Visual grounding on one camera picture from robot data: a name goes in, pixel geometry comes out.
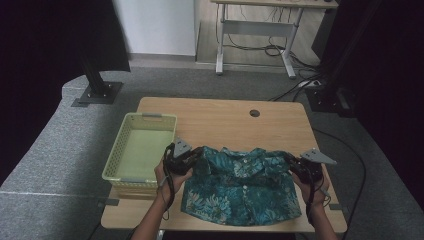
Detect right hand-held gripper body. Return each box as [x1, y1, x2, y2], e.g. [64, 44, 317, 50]
[294, 148, 338, 184]

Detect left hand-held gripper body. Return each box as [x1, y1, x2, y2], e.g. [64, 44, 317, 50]
[164, 137, 193, 176]

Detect green plastic basket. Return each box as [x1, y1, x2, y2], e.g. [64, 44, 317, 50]
[101, 112, 178, 193]

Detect teal floral shirt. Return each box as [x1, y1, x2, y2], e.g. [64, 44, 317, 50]
[180, 145, 303, 228]

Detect person's left hand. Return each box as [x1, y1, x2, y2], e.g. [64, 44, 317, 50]
[154, 159, 194, 204]

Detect person's right hand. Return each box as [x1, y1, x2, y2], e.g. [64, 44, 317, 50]
[292, 173, 330, 208]

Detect white power strip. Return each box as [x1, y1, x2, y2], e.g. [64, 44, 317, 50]
[298, 79, 323, 89]

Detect black curtain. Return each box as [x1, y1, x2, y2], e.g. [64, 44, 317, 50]
[0, 0, 131, 186]
[311, 0, 424, 211]

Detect white-framed wooden desk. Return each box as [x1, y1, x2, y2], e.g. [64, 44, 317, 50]
[210, 0, 339, 80]

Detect left hand-held gripper cable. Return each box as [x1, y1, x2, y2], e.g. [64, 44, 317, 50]
[161, 143, 177, 221]

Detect hand-held gripper cable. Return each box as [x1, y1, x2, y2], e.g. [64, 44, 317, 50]
[161, 143, 177, 221]
[304, 166, 333, 225]

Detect right hand-held gripper cable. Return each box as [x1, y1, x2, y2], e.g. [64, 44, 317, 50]
[304, 166, 333, 225]

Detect long black floor cable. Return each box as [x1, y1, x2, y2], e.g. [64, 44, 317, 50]
[311, 128, 368, 240]

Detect black metal stand with base plate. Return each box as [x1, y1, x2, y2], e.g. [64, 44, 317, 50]
[304, 0, 384, 118]
[70, 54, 124, 108]

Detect black cables at power strip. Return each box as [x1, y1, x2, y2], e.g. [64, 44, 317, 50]
[268, 71, 321, 102]

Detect black cables under desk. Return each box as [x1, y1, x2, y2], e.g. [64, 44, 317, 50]
[216, 3, 321, 73]

